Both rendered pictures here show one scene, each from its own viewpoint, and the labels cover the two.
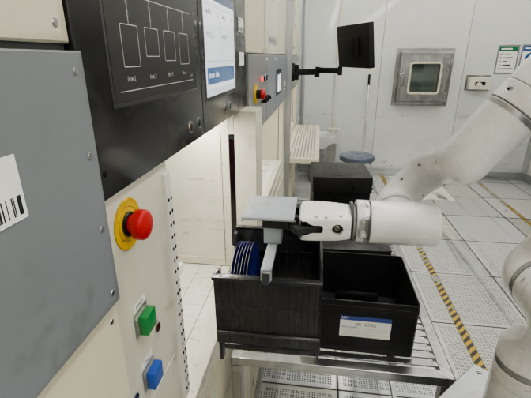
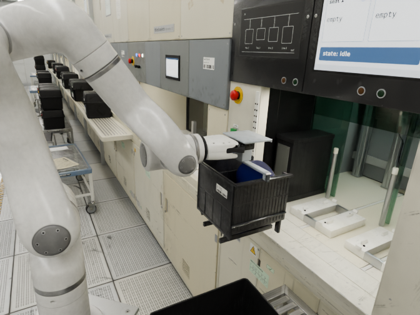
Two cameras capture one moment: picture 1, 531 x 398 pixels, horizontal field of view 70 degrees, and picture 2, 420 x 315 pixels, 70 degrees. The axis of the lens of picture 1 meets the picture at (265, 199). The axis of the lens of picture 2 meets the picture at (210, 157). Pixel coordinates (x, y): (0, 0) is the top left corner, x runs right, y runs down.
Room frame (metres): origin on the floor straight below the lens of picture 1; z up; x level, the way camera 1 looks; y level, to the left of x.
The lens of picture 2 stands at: (1.33, -0.63, 1.50)
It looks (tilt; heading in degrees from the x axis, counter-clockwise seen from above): 19 degrees down; 142
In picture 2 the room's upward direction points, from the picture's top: 2 degrees clockwise
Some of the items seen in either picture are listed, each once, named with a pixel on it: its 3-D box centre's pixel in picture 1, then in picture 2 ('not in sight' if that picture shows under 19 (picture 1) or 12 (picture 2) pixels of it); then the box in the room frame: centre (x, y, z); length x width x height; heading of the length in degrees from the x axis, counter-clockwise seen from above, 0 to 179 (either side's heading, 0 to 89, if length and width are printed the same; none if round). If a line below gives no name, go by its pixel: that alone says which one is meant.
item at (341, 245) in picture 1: (348, 241); not in sight; (1.42, -0.35, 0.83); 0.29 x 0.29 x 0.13; 85
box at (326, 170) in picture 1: (337, 192); not in sight; (1.86, -0.38, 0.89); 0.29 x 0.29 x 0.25; 86
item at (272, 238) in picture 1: (273, 275); (240, 184); (0.70, -0.02, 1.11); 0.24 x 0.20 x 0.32; 172
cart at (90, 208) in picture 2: not in sight; (64, 177); (-1.81, -0.08, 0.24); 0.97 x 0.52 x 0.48; 175
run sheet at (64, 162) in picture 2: not in sight; (60, 162); (-1.63, -0.13, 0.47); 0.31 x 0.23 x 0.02; 14
